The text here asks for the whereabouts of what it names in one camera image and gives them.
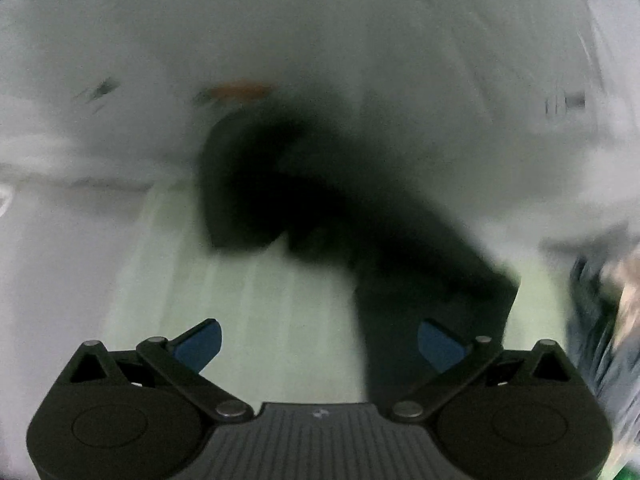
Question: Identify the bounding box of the grey-blue cloth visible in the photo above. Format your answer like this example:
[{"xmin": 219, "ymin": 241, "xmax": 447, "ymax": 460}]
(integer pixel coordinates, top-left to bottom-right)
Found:
[{"xmin": 566, "ymin": 252, "xmax": 640, "ymax": 480}]

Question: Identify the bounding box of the black garment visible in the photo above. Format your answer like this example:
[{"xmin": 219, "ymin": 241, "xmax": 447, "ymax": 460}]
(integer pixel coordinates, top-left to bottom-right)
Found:
[{"xmin": 194, "ymin": 85, "xmax": 521, "ymax": 404}]

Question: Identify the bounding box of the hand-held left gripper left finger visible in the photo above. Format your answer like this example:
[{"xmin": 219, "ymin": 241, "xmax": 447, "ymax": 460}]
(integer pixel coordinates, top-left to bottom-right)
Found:
[{"xmin": 65, "ymin": 318, "xmax": 254, "ymax": 421}]

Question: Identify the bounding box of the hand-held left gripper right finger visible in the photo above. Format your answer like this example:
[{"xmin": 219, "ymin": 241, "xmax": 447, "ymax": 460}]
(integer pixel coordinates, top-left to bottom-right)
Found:
[{"xmin": 389, "ymin": 318, "xmax": 577, "ymax": 421}]

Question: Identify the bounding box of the white carrot-print blanket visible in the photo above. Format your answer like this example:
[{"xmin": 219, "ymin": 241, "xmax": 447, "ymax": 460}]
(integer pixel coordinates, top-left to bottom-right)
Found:
[{"xmin": 0, "ymin": 0, "xmax": 640, "ymax": 281}]

